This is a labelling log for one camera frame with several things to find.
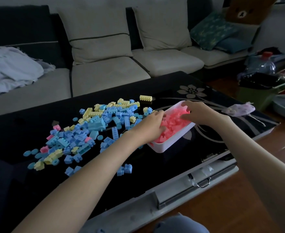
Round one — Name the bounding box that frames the person's right leg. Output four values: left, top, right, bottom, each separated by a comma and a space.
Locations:
153, 213, 210, 233

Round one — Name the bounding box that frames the person's left forearm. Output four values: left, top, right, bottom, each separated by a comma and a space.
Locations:
12, 133, 147, 233

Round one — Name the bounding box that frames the teal patterned cushion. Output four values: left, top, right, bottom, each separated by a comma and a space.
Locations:
190, 11, 239, 51

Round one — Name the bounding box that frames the metal drawer handle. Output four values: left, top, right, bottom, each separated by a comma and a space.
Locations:
191, 173, 211, 188

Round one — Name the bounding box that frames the white bin with pink bricks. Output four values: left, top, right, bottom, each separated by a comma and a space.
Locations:
147, 100, 196, 153

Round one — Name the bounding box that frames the crumpled white cloth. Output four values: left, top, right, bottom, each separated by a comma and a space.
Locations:
0, 47, 56, 99

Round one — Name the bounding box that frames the green trash bin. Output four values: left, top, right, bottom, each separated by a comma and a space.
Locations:
237, 72, 285, 111

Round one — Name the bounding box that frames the grey sofa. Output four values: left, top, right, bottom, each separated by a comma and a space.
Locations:
0, 0, 262, 118

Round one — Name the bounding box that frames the black glass coffee table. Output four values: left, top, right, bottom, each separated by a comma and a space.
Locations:
0, 71, 280, 233

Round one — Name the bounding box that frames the brown bear plush cushion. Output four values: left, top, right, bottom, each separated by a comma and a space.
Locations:
225, 0, 279, 25

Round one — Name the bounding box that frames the lavender plastic bag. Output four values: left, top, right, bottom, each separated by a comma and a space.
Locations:
221, 102, 256, 117

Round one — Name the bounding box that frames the pile of colorful blocks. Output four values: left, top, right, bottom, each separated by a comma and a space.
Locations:
23, 95, 154, 177

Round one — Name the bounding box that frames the clear bottle red cap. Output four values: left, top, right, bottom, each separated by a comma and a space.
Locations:
244, 52, 277, 75

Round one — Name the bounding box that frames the blue cushion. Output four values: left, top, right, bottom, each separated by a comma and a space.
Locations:
215, 37, 251, 54

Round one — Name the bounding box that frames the person's left hand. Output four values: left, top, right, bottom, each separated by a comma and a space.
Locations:
130, 110, 167, 146

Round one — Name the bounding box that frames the person's right forearm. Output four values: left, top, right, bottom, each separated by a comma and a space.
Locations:
217, 116, 285, 233

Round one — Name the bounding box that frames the person's right hand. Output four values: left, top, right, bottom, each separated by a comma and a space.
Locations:
180, 100, 232, 127

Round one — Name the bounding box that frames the dark grey back cushion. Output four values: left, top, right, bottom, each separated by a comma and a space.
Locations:
187, 0, 212, 32

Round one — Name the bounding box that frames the beige back cushion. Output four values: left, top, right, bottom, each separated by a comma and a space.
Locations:
57, 7, 133, 65
132, 0, 192, 52

